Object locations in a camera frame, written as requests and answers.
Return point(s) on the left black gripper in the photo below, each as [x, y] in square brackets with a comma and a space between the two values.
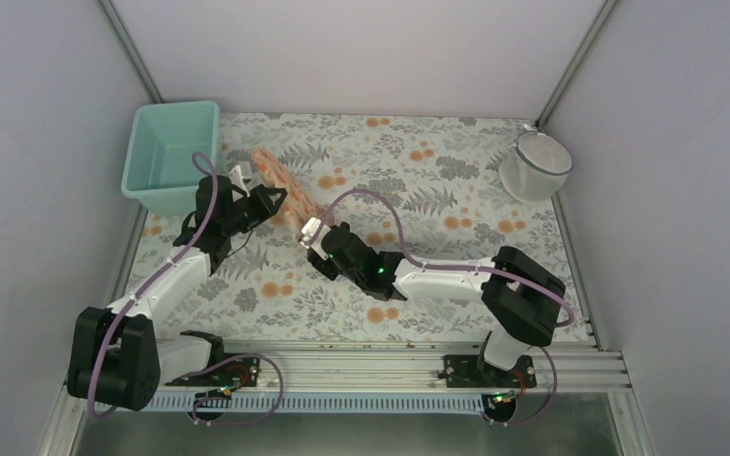
[267, 210]

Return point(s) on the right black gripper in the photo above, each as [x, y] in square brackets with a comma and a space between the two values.
[321, 267]

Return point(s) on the orange floral mesh laundry bag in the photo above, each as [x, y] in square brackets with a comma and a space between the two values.
[298, 206]

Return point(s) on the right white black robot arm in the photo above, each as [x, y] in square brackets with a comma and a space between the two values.
[524, 298]

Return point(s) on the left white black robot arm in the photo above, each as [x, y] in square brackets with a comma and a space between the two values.
[119, 355]

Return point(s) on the white mesh laundry basket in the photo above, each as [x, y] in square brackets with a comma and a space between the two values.
[536, 167]

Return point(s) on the floral patterned table mat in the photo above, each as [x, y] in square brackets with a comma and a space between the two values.
[430, 180]

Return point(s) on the teal plastic bin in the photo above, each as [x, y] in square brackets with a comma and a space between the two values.
[159, 172]

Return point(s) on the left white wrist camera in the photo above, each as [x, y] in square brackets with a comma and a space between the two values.
[244, 176]

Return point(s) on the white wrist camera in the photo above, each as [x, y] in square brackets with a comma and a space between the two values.
[312, 234]
[244, 176]

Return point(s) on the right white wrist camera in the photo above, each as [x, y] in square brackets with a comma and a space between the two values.
[312, 234]

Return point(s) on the aluminium mounting rail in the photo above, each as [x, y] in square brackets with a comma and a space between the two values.
[393, 367]

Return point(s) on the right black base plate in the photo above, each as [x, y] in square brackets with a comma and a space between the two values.
[471, 372]

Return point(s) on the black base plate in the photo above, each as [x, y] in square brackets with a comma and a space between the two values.
[231, 376]
[471, 372]

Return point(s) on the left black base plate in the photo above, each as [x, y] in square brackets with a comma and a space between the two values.
[231, 376]

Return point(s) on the white slotted cable duct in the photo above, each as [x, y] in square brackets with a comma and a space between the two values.
[304, 402]

